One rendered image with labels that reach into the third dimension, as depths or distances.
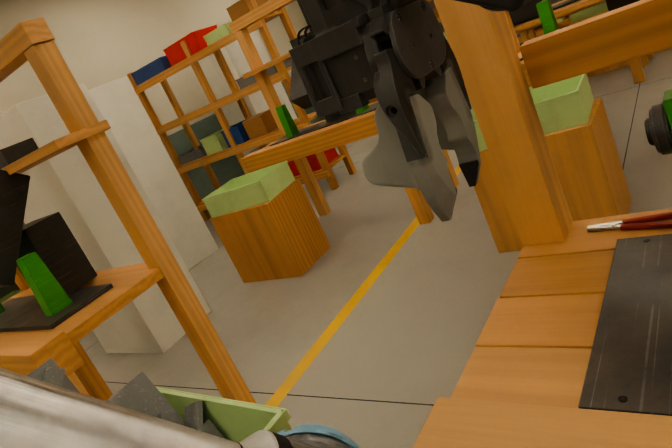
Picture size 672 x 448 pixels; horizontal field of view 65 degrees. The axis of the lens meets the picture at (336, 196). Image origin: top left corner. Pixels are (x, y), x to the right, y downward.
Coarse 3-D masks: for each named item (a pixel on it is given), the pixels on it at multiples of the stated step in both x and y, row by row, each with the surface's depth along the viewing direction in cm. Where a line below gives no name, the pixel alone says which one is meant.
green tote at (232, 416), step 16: (176, 400) 101; (192, 400) 96; (208, 400) 93; (224, 400) 90; (208, 416) 96; (224, 416) 92; (240, 416) 88; (256, 416) 85; (272, 416) 82; (288, 416) 81; (224, 432) 95; (240, 432) 91
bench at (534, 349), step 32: (576, 224) 112; (544, 256) 106; (576, 256) 101; (608, 256) 96; (512, 288) 100; (544, 288) 96; (576, 288) 92; (512, 320) 91; (544, 320) 87; (576, 320) 84; (480, 352) 87; (512, 352) 83; (544, 352) 80; (576, 352) 78; (480, 384) 80; (512, 384) 77; (544, 384) 74; (576, 384) 72
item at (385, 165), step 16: (416, 96) 34; (416, 112) 34; (432, 112) 35; (384, 128) 36; (432, 128) 35; (384, 144) 36; (400, 144) 36; (432, 144) 35; (368, 160) 38; (384, 160) 37; (400, 160) 36; (416, 160) 34; (432, 160) 34; (368, 176) 38; (384, 176) 37; (400, 176) 36; (416, 176) 35; (432, 176) 34; (448, 176) 36; (432, 192) 35; (448, 192) 36; (432, 208) 36; (448, 208) 36
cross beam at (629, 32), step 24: (648, 0) 90; (576, 24) 99; (600, 24) 95; (624, 24) 93; (648, 24) 91; (528, 48) 103; (552, 48) 101; (576, 48) 98; (600, 48) 96; (624, 48) 94; (648, 48) 93; (528, 72) 105; (552, 72) 103; (576, 72) 100
